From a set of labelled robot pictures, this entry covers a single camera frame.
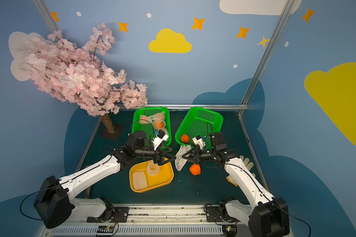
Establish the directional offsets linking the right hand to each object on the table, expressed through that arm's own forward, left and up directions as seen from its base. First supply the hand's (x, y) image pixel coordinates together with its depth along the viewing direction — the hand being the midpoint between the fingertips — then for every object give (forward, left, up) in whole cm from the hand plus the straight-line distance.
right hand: (186, 156), depth 73 cm
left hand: (+1, +6, +3) cm, 6 cm away
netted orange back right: (+40, +20, -14) cm, 47 cm away
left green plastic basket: (+33, +29, -21) cm, 49 cm away
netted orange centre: (+31, +20, -13) cm, 40 cm away
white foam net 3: (-2, +3, 0) cm, 4 cm away
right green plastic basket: (+43, -10, -23) cm, 50 cm away
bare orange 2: (0, -6, -16) cm, 17 cm away
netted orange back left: (+36, +32, -14) cm, 50 cm away
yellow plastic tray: (-5, +20, -17) cm, 27 cm away
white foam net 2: (-3, +18, -11) cm, 21 cm away
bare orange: (+22, +1, -16) cm, 27 cm away
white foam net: (-9, +25, -15) cm, 31 cm away
